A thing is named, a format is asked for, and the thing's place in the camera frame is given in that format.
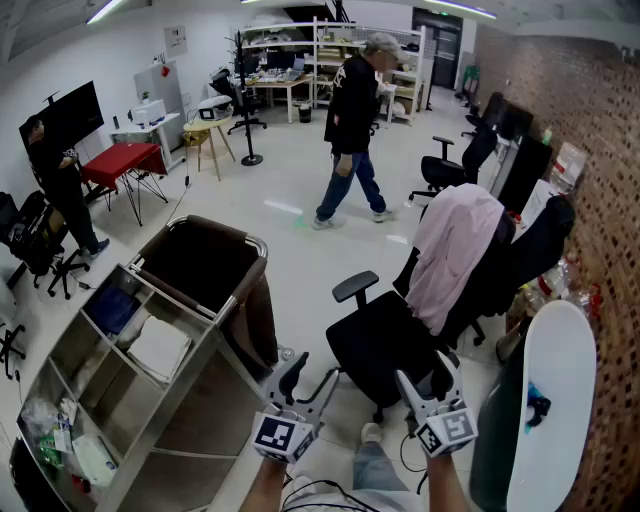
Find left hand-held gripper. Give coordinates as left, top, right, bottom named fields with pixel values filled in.
left=251, top=352, right=342, bottom=465

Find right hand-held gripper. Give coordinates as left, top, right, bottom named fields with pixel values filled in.
left=395, top=349, right=480, bottom=459

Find steel housekeeping cart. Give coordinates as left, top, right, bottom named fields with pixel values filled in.
left=9, top=214, right=280, bottom=512

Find pink cloth garment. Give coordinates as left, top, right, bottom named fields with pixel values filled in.
left=405, top=183, right=506, bottom=337

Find person's right forearm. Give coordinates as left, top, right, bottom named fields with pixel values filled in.
left=424, top=449, right=472, bottom=512

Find person's left forearm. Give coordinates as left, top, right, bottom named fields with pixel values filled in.
left=238, top=455, right=297, bottom=512

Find black mesh office chair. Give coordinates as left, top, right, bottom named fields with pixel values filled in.
left=325, top=199, right=517, bottom=425

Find dark green bin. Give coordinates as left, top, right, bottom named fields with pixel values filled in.
left=468, top=337, right=529, bottom=512

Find person's own leg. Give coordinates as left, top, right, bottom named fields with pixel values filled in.
left=352, top=439, right=412, bottom=494

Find white oval board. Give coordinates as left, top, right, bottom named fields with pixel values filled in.
left=506, top=299, right=598, bottom=512

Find person's own white shirt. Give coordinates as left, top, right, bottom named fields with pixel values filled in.
left=282, top=474, right=427, bottom=512

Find white folded towel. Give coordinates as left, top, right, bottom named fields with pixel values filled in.
left=126, top=315, right=194, bottom=385

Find pile of plastic bottles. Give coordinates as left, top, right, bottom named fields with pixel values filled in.
left=517, top=254, right=604, bottom=326

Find black high-back office chair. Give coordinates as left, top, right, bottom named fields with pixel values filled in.
left=457, top=193, right=577, bottom=349

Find blue folded cloth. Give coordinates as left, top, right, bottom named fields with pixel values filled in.
left=88, top=284, right=143, bottom=337

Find black armrest office chair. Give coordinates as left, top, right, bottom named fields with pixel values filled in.
left=408, top=123, right=500, bottom=202

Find white tissue packet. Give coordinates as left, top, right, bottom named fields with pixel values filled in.
left=71, top=432, right=119, bottom=489

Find clear plastic bags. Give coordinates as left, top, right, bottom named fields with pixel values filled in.
left=18, top=396, right=79, bottom=469

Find yellow round side table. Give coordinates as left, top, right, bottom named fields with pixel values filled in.
left=182, top=115, right=237, bottom=182

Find black coat rack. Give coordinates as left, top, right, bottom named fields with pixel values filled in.
left=233, top=28, right=265, bottom=168

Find white device black screen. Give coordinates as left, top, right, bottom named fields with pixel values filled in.
left=197, top=94, right=235, bottom=122

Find red cloth folding table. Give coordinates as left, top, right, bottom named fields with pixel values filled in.
left=79, top=141, right=170, bottom=227

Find white standing desk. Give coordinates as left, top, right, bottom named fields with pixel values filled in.
left=108, top=112, right=187, bottom=174

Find wooden top work desk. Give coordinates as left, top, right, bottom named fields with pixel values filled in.
left=246, top=73, right=315, bottom=125

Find black headrest office chair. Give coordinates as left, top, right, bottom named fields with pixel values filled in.
left=208, top=67, right=269, bottom=137

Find white printer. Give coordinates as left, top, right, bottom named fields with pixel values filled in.
left=129, top=98, right=167, bottom=127

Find black office chair with bags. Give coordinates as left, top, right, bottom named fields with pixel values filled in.
left=0, top=189, right=92, bottom=301

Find grey metal cabinet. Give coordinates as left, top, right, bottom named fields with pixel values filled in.
left=133, top=59, right=187, bottom=152

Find white shelving unit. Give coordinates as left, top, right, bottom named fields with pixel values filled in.
left=238, top=16, right=427, bottom=127

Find black double door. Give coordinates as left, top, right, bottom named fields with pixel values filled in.
left=411, top=7, right=464, bottom=91

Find black television screen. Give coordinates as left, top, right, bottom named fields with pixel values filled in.
left=18, top=80, right=105, bottom=149

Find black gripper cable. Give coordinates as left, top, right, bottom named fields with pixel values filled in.
left=279, top=432, right=431, bottom=512

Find black floor power cable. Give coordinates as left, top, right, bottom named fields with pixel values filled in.
left=167, top=144, right=194, bottom=226

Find white wall poster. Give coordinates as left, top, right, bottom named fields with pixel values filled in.
left=164, top=24, right=189, bottom=59

